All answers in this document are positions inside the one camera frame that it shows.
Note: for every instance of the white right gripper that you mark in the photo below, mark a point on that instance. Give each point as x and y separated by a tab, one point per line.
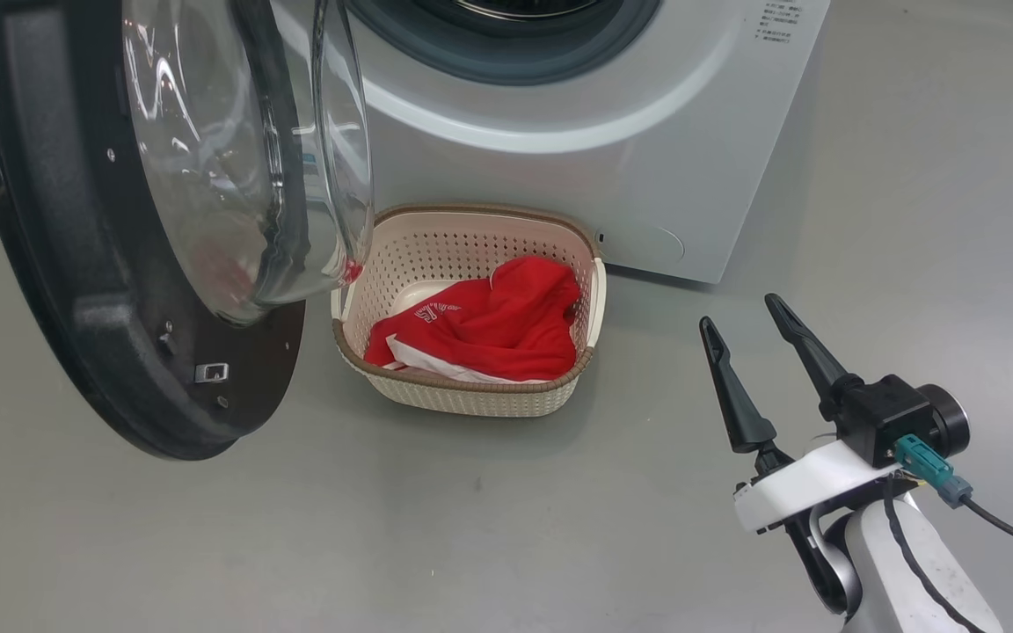
810	483

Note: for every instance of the round glass washing machine door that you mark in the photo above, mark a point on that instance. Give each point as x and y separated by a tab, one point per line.
76	264

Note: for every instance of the red jersey with white lettering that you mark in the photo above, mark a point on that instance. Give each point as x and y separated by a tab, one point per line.
506	325

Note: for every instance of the red jersey with white hem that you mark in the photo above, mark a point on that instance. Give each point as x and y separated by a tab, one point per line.
436	365

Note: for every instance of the white washing machine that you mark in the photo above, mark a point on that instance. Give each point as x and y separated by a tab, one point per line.
647	176

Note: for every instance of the beige perforated laundry basket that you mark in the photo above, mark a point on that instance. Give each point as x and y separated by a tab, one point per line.
454	255

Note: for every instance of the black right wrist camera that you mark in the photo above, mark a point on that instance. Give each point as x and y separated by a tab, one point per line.
885	418

